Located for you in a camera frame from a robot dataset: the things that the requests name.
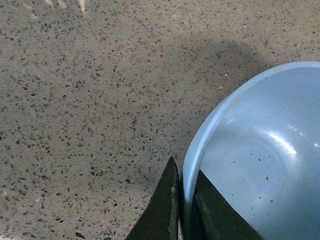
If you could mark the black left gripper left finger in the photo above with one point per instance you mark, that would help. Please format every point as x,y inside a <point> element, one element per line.
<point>160,219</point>

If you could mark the blue bowl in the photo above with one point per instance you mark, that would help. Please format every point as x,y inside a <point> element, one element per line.
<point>260,148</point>

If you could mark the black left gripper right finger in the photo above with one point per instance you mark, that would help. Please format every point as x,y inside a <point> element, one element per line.
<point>213,218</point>

